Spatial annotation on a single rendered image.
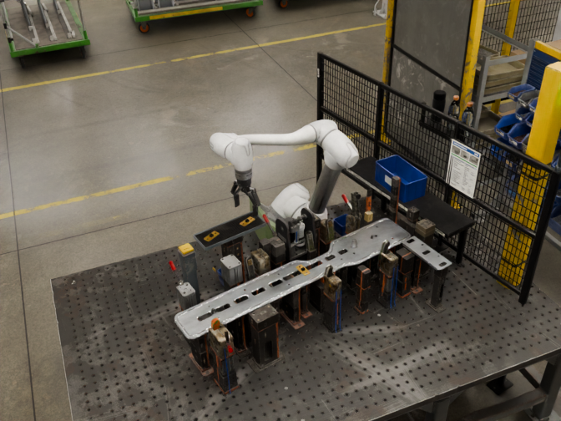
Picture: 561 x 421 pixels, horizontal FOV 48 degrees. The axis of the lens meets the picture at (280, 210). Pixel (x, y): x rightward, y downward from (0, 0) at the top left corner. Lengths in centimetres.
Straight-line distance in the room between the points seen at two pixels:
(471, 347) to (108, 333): 190
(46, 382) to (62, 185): 237
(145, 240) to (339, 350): 242
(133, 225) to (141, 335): 211
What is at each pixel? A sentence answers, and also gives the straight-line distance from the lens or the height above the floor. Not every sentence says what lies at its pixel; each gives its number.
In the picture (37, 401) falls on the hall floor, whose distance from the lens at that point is 430.
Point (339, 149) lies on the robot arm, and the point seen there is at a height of 148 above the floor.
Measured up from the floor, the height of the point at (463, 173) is 128.
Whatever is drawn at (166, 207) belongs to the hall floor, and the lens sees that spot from 560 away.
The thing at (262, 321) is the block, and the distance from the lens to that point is 298.
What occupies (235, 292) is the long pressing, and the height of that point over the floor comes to 100.
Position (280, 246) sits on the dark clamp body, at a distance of 332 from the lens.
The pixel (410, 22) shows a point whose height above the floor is 133.
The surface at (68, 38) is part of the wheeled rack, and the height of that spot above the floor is 29.
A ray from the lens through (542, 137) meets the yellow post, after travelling 326.
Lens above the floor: 315
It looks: 36 degrees down
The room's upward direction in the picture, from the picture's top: 2 degrees counter-clockwise
